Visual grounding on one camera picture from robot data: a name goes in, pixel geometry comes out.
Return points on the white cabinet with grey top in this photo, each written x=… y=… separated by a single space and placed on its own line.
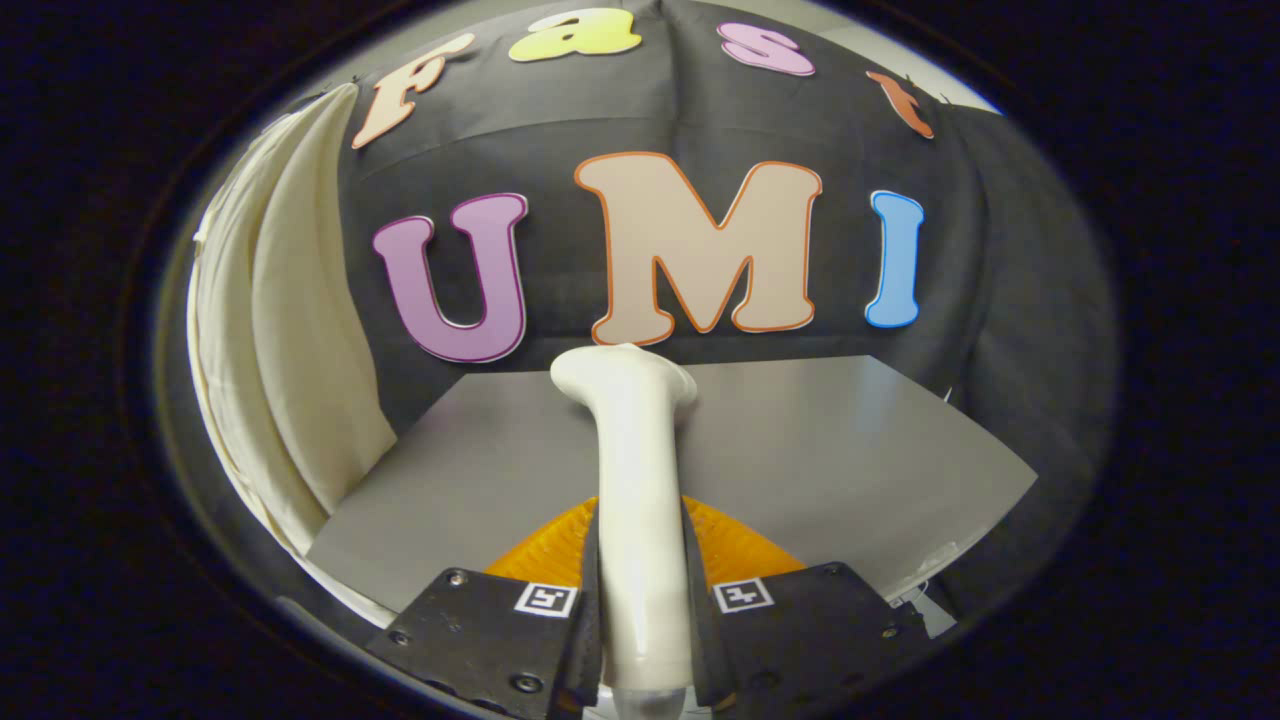
x=850 y=450

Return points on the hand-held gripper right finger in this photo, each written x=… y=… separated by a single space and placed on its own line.
x=810 y=625

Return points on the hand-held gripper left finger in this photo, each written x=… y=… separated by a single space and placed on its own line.
x=480 y=630

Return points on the cream button-up shirt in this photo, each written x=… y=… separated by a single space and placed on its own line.
x=300 y=350

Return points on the black backdrop cloth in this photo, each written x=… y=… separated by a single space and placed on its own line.
x=620 y=120

